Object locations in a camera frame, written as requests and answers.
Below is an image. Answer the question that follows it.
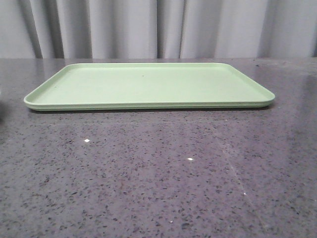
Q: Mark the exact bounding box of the light green rectangular tray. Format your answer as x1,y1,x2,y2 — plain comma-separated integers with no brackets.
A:
24,62,275,111

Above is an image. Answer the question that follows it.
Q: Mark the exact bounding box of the grey pleated curtain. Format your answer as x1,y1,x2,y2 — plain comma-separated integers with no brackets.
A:
0,0,317,59

